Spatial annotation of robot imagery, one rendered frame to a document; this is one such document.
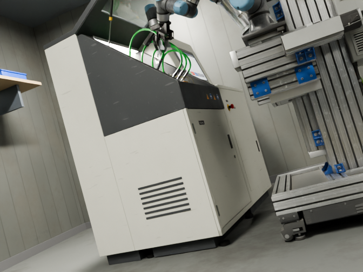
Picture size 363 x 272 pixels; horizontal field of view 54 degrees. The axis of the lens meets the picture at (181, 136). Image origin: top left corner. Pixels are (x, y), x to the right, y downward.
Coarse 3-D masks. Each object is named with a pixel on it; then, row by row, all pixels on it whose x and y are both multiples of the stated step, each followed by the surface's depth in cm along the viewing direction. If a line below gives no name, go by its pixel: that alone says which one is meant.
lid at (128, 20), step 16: (96, 0) 215; (128, 0) 238; (144, 0) 250; (96, 16) 224; (112, 16) 235; (128, 16) 250; (144, 16) 264; (80, 32) 225; (96, 32) 236; (112, 32) 248; (128, 32) 261; (144, 32) 276
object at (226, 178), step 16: (192, 112) 204; (208, 112) 227; (224, 112) 257; (208, 128) 219; (224, 128) 246; (208, 144) 211; (224, 144) 237; (208, 160) 204; (224, 160) 228; (208, 176) 198; (224, 176) 220; (240, 176) 248; (224, 192) 213; (240, 192) 239; (224, 208) 206; (240, 208) 230; (224, 224) 199
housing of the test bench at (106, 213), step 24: (48, 48) 235; (72, 48) 227; (72, 72) 228; (72, 96) 229; (72, 120) 231; (96, 120) 223; (72, 144) 232; (96, 144) 224; (96, 168) 225; (96, 192) 226; (96, 216) 228; (120, 216) 220; (96, 240) 229; (120, 240) 221
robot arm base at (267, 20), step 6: (258, 12) 183; (264, 12) 183; (252, 18) 185; (258, 18) 183; (264, 18) 182; (270, 18) 183; (252, 24) 186; (258, 24) 182; (264, 24) 181; (270, 24) 181; (252, 30) 184
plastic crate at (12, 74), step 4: (0, 72) 330; (4, 72) 333; (8, 72) 337; (12, 72) 343; (16, 72) 347; (8, 76) 336; (12, 76) 341; (16, 76) 346; (20, 76) 351; (24, 76) 357
